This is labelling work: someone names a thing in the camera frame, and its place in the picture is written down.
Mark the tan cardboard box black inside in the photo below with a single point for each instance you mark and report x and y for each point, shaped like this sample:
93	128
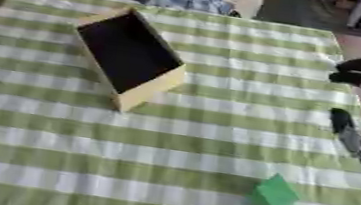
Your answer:
129	52

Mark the green block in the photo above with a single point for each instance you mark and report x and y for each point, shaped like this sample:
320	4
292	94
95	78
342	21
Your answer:
274	196

